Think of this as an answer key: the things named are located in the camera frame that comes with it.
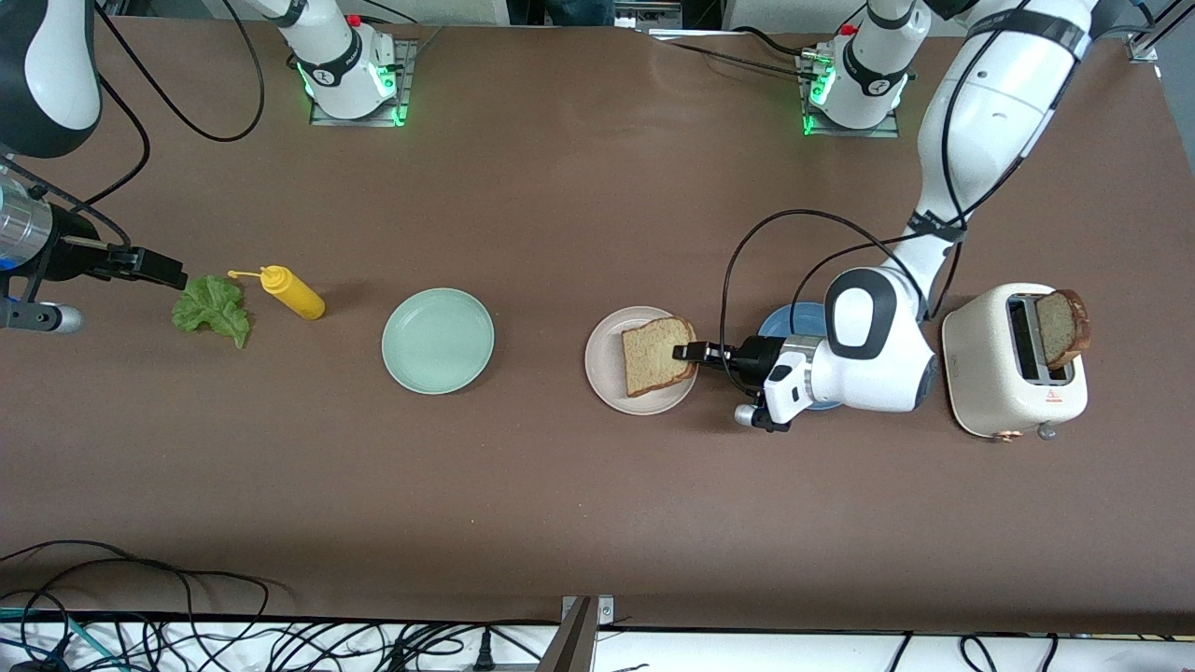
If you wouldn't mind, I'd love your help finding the brown bread slice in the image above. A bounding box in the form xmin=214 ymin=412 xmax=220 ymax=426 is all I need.
xmin=621 ymin=316 xmax=699 ymax=398
xmin=1034 ymin=288 xmax=1092 ymax=382

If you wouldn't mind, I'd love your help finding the green lettuce leaf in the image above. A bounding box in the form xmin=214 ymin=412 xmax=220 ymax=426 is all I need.
xmin=171 ymin=273 xmax=253 ymax=351

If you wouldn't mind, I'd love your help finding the yellow mustard squeeze bottle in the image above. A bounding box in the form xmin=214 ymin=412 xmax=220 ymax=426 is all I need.
xmin=227 ymin=265 xmax=327 ymax=321

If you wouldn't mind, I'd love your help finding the blue plate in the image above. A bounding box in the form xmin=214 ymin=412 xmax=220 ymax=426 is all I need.
xmin=756 ymin=301 xmax=846 ymax=412

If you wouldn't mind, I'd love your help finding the beige plate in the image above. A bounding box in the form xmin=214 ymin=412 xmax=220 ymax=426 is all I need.
xmin=584 ymin=306 xmax=699 ymax=416

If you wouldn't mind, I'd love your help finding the green plate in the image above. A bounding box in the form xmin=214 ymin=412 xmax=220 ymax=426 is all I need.
xmin=381 ymin=287 xmax=496 ymax=396

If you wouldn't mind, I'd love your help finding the white toaster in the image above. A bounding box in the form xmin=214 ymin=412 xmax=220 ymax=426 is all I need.
xmin=941 ymin=283 xmax=1090 ymax=441

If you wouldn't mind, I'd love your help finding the grey power strip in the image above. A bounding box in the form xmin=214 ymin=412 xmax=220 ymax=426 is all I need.
xmin=616 ymin=3 xmax=684 ymax=32

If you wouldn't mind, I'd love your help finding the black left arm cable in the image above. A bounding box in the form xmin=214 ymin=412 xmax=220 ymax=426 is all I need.
xmin=722 ymin=0 xmax=1075 ymax=398

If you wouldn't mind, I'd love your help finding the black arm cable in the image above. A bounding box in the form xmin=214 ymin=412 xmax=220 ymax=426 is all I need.
xmin=0 ymin=0 xmax=267 ymax=247
xmin=722 ymin=0 xmax=1075 ymax=398

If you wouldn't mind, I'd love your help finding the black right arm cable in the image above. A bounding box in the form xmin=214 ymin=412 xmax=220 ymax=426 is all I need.
xmin=0 ymin=0 xmax=267 ymax=247

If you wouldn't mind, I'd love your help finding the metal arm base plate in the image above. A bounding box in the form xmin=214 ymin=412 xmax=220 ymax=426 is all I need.
xmin=798 ymin=51 xmax=902 ymax=139
xmin=310 ymin=39 xmax=418 ymax=127

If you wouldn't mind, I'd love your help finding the small metal bracket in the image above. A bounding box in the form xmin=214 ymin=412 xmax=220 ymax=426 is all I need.
xmin=560 ymin=595 xmax=617 ymax=624

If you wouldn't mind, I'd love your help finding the black looping cable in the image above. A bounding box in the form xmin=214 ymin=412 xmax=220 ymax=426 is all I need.
xmin=0 ymin=539 xmax=281 ymax=654

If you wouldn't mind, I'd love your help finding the thick black braided cable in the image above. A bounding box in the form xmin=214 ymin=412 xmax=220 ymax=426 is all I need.
xmin=665 ymin=39 xmax=813 ymax=79

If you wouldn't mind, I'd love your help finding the grey metal camera pole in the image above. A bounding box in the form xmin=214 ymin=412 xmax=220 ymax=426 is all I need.
xmin=537 ymin=597 xmax=598 ymax=672

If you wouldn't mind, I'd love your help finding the thin black cable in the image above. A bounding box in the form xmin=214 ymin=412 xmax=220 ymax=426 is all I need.
xmin=733 ymin=26 xmax=824 ymax=57

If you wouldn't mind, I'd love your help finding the teal cable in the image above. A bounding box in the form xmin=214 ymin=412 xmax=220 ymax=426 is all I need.
xmin=0 ymin=607 xmax=105 ymax=669

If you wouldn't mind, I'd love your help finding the aluminium frame rail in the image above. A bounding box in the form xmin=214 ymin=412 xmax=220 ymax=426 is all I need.
xmin=1125 ymin=0 xmax=1195 ymax=63

